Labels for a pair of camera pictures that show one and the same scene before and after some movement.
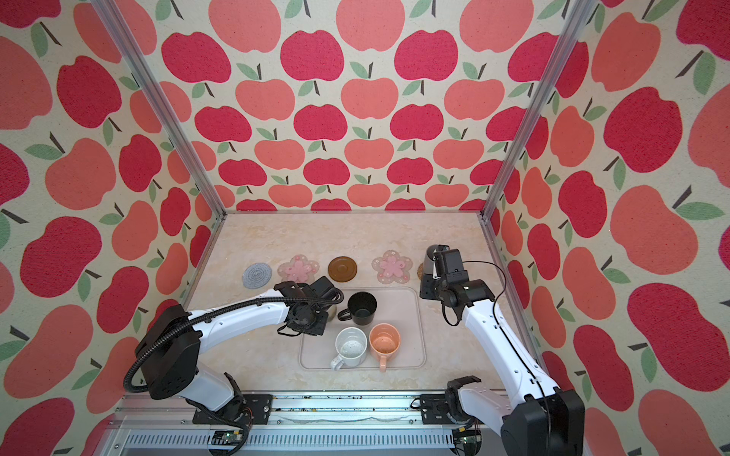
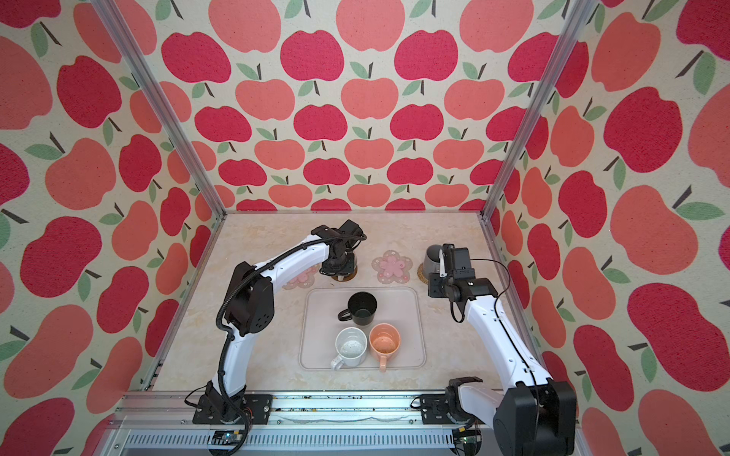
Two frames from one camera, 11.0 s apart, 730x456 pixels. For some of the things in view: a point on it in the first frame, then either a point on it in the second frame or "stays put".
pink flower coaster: [298, 269] stays put
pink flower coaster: [392, 267] stays put
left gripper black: [317, 332] → [328, 270]
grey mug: [432, 252] stays put
